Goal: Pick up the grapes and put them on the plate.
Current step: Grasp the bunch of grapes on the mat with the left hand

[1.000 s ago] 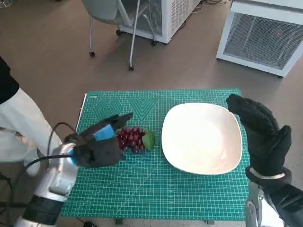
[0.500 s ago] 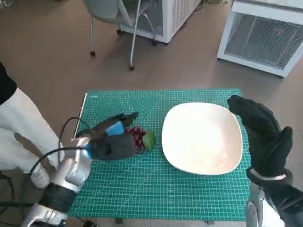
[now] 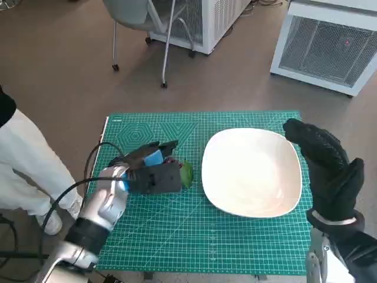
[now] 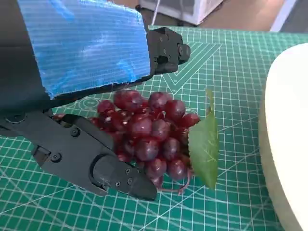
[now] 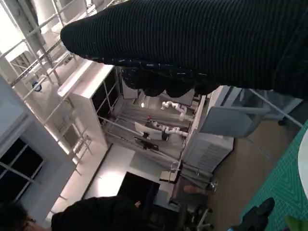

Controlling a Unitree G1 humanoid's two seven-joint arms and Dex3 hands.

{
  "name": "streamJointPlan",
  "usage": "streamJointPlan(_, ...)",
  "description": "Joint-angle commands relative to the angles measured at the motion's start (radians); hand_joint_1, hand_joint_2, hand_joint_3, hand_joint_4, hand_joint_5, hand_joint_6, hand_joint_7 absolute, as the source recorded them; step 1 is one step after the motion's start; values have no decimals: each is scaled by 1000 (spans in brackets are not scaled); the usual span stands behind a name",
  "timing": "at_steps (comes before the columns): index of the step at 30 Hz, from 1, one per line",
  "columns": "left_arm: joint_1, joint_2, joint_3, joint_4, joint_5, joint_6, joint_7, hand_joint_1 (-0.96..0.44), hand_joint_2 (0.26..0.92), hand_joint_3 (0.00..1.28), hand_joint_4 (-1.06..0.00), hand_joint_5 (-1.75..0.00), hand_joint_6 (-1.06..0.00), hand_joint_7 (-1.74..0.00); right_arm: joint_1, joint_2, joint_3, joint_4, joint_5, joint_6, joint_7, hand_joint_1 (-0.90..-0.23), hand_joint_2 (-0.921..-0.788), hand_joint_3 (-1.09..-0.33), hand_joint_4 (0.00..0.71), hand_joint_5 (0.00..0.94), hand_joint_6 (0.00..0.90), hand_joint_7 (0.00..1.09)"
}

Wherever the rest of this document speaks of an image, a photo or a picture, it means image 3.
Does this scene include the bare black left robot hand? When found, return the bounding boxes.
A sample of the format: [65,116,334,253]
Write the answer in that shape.
[107,140,180,177]

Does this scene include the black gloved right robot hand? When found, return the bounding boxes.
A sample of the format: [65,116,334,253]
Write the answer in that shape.
[282,119,365,222]

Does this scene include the red toy grapes with leaf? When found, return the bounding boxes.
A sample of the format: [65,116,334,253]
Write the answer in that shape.
[164,157,195,189]

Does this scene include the white square plate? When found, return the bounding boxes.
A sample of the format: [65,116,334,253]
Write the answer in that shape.
[201,127,303,219]

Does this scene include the green cutting mat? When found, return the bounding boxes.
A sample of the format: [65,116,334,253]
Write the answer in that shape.
[87,110,313,272]

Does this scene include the person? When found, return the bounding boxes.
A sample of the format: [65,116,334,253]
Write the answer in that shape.
[0,85,85,236]

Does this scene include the white mesh cabinet on castors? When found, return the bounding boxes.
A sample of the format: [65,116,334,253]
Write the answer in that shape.
[145,0,254,58]
[270,0,377,98]

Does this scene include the grey chair with metal legs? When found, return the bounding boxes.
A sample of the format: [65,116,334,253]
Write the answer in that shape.
[101,0,197,88]

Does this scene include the chrome stool base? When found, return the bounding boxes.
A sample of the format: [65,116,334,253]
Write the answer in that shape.
[0,0,18,12]

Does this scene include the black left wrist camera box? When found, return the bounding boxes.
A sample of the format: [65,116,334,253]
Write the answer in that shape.
[128,161,183,195]

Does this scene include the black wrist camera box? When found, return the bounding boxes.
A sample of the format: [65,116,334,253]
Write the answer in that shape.
[329,228,377,283]
[128,161,183,195]

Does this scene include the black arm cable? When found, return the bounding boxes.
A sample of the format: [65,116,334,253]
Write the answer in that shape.
[41,177,102,235]
[84,141,130,181]

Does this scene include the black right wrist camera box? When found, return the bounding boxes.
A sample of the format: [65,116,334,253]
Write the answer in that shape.
[329,228,377,283]

